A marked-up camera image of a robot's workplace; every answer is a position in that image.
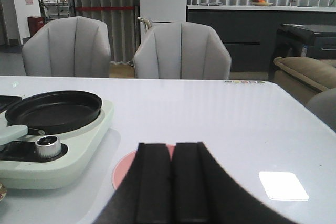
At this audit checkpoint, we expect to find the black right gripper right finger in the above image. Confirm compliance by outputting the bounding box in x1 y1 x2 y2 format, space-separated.
172 142 291 223

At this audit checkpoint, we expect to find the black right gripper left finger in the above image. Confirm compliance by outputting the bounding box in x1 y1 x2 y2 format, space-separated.
96 143 172 223

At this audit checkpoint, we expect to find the pink bowl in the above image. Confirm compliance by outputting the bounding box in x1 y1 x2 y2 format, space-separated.
112 143 175 191

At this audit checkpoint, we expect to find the mint green breakfast maker base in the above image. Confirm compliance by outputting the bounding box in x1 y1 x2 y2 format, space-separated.
1 100 114 190

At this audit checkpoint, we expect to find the silver right control knob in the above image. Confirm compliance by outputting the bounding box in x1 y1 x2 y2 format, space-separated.
35 135 61 158

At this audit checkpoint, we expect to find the colour dot sticker strip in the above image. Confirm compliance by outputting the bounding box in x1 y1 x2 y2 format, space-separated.
224 80 266 84

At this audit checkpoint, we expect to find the black round frying pan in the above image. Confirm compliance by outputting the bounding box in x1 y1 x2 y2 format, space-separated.
5 90 102 135

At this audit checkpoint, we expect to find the grey chair on right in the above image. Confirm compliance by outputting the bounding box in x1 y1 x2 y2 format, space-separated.
134 22 232 80

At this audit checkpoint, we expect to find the grey chair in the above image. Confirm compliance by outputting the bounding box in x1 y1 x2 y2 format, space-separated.
134 22 232 80
22 16 111 78

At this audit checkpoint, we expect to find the dark kitchen counter cabinet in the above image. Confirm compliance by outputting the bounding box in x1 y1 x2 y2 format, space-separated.
187 5 335 73

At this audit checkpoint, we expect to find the grey chair on left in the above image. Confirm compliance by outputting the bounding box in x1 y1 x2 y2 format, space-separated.
22 16 111 78

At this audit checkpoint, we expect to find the red barrier tape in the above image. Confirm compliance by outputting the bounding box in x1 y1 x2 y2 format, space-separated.
75 6 135 12

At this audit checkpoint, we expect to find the fruit plate on counter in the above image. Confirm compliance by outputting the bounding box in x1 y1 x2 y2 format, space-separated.
250 0 273 6

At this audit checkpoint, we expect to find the red bin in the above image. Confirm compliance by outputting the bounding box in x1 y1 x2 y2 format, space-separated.
27 16 45 37

